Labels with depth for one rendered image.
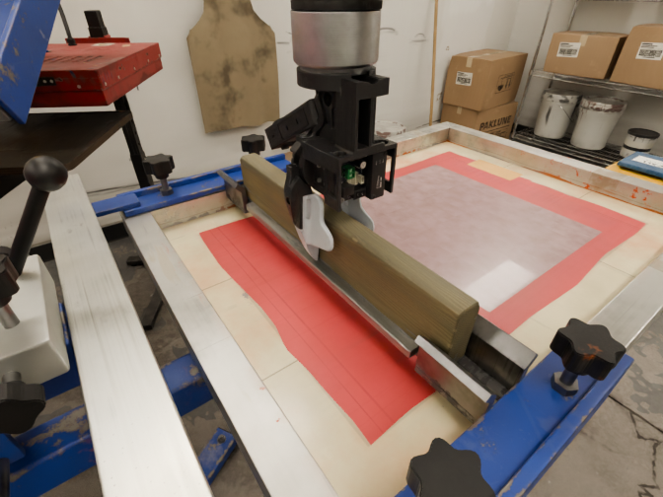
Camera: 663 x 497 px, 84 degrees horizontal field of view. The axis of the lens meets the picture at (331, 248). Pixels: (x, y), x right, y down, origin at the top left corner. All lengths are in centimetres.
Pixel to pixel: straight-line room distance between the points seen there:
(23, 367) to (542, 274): 55
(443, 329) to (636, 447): 146
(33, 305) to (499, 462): 36
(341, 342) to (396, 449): 12
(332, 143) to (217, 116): 212
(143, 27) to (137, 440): 221
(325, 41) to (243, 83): 219
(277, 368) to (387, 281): 14
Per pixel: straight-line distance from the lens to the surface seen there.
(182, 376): 47
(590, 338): 34
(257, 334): 43
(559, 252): 63
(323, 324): 43
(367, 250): 37
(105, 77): 122
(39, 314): 35
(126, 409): 30
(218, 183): 66
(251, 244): 57
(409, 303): 35
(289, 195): 39
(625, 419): 181
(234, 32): 247
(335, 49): 33
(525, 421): 34
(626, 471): 168
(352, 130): 33
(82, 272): 44
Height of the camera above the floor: 127
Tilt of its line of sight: 35 degrees down
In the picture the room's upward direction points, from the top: straight up
